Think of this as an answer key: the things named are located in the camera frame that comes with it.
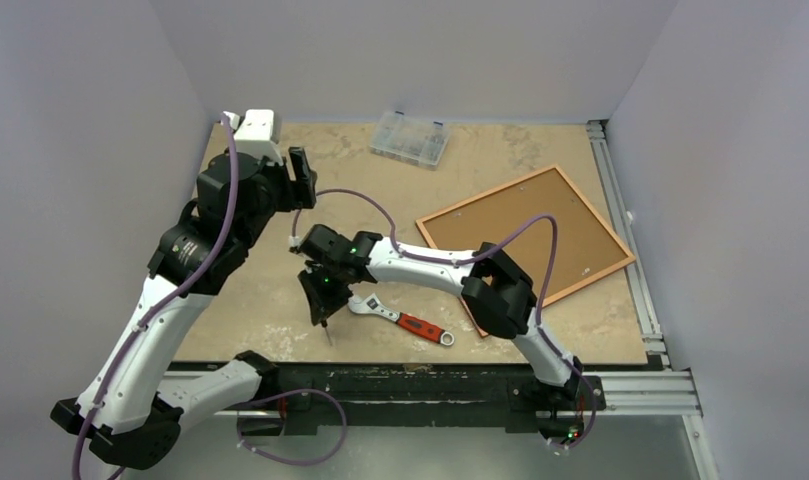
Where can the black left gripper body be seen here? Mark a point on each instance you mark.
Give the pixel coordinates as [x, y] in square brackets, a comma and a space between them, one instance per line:
[277, 192]

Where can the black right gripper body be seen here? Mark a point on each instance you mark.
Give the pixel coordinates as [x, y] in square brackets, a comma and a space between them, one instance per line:
[324, 285]

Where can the red wooden photo frame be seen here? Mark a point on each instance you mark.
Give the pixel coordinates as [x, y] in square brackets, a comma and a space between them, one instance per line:
[588, 301]

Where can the yellow handled screwdriver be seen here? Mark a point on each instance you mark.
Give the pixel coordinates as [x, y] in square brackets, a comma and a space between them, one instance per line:
[327, 333]

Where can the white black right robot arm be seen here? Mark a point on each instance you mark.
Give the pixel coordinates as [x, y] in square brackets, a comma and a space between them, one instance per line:
[497, 293]

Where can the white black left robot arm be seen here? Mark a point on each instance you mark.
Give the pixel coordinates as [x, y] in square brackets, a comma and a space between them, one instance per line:
[124, 417]

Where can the clear plastic organizer box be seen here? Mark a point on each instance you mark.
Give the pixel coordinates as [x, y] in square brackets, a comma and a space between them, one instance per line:
[410, 140]

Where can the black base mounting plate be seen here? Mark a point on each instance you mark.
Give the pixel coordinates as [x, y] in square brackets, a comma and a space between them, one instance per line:
[558, 430]

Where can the red handled adjustable wrench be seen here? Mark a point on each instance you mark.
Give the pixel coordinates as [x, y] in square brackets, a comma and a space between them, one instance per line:
[371, 305]

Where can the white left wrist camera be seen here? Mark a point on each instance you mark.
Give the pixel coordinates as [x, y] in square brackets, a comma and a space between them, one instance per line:
[258, 135]

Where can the aluminium right side rail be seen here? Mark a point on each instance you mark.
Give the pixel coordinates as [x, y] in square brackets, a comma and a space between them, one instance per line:
[650, 328]

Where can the aluminium rail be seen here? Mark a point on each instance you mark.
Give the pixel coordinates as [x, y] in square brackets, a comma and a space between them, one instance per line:
[650, 328]
[642, 394]

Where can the aluminium front rail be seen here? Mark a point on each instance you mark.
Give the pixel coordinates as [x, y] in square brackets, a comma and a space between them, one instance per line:
[642, 394]

